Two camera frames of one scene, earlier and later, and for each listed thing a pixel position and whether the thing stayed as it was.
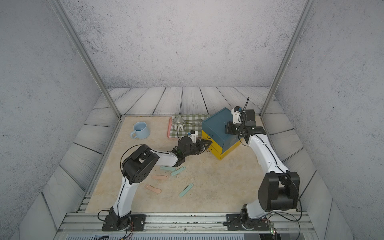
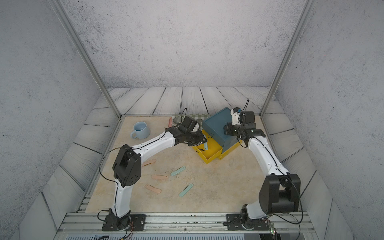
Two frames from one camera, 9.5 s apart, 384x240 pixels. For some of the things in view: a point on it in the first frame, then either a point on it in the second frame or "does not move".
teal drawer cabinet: [214, 126] does not move
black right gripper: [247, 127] does not move
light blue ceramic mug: [141, 130] does not move
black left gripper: [201, 146] to [201, 139]
